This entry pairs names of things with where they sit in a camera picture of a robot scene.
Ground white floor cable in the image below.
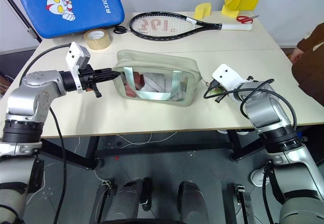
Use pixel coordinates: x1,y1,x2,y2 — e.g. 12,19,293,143
75,130,179,184

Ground brown packing tape roll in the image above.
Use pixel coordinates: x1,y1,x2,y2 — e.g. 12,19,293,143
84,28,112,51

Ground green pouch with clear window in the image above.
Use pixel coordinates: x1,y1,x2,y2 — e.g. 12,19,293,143
111,49,206,107

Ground dark rounded robot leg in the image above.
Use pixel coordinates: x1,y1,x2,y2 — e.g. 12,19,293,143
105,177,144,222
177,181,206,224

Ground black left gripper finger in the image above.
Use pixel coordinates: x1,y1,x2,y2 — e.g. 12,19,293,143
95,72,120,82
94,67,117,75

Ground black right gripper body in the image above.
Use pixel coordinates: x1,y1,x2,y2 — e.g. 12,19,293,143
214,86,229,104

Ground black metal table frame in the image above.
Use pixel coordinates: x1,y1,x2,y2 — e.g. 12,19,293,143
39,129,266,170

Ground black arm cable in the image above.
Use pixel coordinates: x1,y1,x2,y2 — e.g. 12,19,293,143
203,78,298,131
18,43,73,224

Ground black tennis racket white grip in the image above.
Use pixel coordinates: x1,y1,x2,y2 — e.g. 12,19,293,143
129,11,254,42

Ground black metal stand bar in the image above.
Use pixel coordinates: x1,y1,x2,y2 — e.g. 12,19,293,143
89,180,117,224
226,183,254,224

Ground person's bare hand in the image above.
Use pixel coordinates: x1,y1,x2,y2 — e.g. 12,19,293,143
289,47,304,64

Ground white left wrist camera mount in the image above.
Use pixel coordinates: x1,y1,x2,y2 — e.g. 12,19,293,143
65,41,92,94

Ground blue cartoon print pad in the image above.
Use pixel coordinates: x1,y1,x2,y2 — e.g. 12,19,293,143
18,0,126,40

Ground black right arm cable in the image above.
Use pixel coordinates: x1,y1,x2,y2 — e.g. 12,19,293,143
203,78,298,131

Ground yellow paper sheet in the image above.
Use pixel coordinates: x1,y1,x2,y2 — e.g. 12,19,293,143
221,5,240,18

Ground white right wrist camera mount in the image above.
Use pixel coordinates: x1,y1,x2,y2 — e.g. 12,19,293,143
212,63,250,91

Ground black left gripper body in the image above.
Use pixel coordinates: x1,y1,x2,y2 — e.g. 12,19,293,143
77,64,102,99

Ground white sneaker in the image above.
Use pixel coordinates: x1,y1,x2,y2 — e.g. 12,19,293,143
250,167,267,187

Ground red handled scissors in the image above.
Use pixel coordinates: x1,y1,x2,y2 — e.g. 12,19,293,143
235,15,260,24

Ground black slanted pole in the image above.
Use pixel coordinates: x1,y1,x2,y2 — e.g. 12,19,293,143
0,0,43,43

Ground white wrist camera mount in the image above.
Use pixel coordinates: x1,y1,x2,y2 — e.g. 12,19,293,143
212,63,250,91
65,41,92,94

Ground person in brown clothing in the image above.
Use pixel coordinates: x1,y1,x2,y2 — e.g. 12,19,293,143
291,22,324,105

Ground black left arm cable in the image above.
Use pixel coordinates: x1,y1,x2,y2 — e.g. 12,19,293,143
18,43,73,224

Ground yellow plastic piece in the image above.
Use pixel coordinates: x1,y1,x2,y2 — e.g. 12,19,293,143
194,3,212,20

